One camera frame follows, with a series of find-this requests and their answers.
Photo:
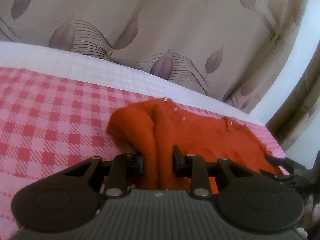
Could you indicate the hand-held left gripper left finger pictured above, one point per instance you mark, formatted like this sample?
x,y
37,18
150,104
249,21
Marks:
x,y
138,165

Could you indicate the beige leaf print curtain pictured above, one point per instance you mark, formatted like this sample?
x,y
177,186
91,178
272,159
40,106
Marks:
x,y
150,17

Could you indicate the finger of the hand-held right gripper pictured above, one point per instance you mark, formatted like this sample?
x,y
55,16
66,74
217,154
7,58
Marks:
x,y
276,160
271,175

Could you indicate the pink checked bedsheet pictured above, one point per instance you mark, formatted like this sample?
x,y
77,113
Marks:
x,y
50,105

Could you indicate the brown wooden frame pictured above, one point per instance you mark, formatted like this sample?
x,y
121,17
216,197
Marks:
x,y
295,110

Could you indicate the orange knit sweater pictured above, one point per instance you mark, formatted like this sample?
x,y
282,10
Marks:
x,y
212,140

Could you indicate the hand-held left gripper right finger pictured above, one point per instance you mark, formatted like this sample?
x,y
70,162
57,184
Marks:
x,y
177,162

